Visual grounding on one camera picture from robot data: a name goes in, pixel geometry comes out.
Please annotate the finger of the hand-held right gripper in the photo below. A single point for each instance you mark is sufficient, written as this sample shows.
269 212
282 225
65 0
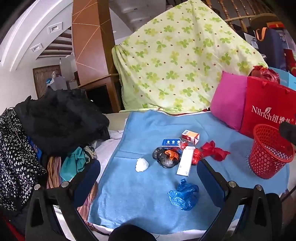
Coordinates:
288 133

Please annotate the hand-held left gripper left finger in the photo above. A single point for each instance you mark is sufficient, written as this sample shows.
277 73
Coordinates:
89 178

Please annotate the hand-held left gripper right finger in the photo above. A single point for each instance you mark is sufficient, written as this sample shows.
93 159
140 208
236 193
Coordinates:
208 183

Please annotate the blue plastic bag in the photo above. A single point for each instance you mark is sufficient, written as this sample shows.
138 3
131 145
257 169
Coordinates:
183 193

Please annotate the long white box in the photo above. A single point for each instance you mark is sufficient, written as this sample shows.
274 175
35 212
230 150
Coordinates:
185 164

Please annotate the red mesh basket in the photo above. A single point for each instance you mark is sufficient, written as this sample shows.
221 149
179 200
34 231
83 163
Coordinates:
266 162

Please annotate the orange plastic wrapper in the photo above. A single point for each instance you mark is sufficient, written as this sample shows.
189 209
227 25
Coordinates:
171 154

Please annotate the white and orange box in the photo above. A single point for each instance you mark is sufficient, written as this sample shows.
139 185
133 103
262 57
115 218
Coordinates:
190 136

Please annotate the black plastic bag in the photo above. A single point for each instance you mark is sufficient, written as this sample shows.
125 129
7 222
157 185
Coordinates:
163 160

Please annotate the white tissue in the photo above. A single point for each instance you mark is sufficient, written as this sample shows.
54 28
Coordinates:
141 165

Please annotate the small blue box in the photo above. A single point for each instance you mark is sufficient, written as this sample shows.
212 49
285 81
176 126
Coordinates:
171 142

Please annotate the teal cloth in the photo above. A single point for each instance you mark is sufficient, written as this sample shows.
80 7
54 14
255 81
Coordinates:
74 162

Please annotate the white bed sheet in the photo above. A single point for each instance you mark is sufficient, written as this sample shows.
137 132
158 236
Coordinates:
105 148

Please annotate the striped cloth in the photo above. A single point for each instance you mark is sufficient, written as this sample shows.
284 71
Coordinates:
54 171

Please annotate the red paper bag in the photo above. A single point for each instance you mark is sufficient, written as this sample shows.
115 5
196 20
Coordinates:
261 97

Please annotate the blue blanket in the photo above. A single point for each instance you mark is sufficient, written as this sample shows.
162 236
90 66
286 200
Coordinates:
138 197

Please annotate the light blue box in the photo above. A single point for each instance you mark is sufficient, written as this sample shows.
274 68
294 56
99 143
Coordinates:
286 78

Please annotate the black fuzzy coat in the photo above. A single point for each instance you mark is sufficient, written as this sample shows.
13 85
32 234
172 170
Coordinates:
62 120

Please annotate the dark red plastic bag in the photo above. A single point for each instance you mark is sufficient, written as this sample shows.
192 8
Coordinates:
263 72

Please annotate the pink pillow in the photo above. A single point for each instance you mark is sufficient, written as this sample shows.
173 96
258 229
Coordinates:
226 102

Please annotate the black floral cloth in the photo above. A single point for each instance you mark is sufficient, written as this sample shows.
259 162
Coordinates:
16 157

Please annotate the dark wooden cabinet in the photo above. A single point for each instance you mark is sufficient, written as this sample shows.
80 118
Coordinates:
99 97

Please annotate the wooden door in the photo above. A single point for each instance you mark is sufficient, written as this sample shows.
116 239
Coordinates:
44 78

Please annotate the wooden railing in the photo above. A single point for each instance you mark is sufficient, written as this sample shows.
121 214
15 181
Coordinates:
238 16

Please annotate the green clover print sheet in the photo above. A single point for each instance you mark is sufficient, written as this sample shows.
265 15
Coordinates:
175 58

